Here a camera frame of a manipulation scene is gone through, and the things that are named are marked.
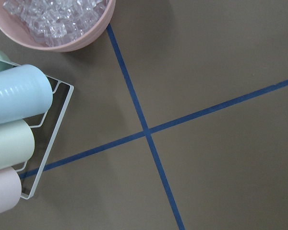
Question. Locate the pink cup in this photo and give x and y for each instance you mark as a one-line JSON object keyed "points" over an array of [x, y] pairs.
{"points": [[10, 189]]}

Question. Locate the light blue cup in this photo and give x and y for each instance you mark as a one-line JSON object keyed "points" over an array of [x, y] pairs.
{"points": [[25, 91]]}

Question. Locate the white cup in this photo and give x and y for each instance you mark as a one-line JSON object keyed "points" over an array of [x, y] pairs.
{"points": [[17, 143]]}

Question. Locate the white wire cup rack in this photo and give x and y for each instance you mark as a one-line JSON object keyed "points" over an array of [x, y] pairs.
{"points": [[45, 128]]}

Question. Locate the pink bowl with ice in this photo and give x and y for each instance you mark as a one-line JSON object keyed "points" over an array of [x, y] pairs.
{"points": [[55, 25]]}

